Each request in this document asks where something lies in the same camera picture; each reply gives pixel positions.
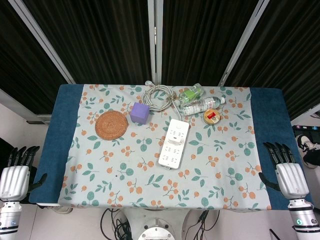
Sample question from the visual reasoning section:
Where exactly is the round woven brown coaster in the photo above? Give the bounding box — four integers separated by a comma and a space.
94, 111, 129, 140

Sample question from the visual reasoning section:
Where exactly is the white cable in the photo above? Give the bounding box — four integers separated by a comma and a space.
141, 80, 184, 121

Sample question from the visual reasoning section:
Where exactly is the purple cube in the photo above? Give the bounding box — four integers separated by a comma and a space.
129, 101, 150, 125

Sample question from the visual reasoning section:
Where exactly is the green label small bottle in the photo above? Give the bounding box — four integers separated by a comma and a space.
179, 83, 204, 103

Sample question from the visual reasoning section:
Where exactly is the floral printed tablecloth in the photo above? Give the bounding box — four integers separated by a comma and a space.
57, 84, 272, 210

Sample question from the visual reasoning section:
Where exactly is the clear plastic water bottle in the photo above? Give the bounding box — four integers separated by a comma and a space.
179, 96, 226, 116

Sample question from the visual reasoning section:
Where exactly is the grey metal frame post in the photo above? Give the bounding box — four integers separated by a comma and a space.
147, 0, 163, 85
8, 0, 76, 85
218, 0, 271, 87

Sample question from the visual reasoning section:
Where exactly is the black cable bundle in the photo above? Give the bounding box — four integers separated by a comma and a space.
101, 208, 136, 240
192, 209, 221, 240

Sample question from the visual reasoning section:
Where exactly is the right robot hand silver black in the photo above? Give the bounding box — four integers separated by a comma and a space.
258, 141, 310, 201

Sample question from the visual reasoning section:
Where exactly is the blue table cover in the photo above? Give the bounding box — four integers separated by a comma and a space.
28, 84, 313, 211

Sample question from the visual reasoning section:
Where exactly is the white square box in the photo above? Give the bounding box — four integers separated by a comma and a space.
166, 131, 183, 146

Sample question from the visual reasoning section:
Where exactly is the black white sneaker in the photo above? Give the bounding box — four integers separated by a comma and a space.
294, 134, 320, 169

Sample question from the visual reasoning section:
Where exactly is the white power strip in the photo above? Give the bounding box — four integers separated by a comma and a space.
158, 118, 190, 171

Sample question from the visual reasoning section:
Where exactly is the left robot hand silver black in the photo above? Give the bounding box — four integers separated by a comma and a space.
0, 146, 48, 202

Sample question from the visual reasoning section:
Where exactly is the black curtain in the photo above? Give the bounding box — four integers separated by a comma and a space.
0, 0, 320, 121

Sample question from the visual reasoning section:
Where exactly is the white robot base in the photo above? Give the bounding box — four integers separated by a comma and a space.
99, 208, 221, 240

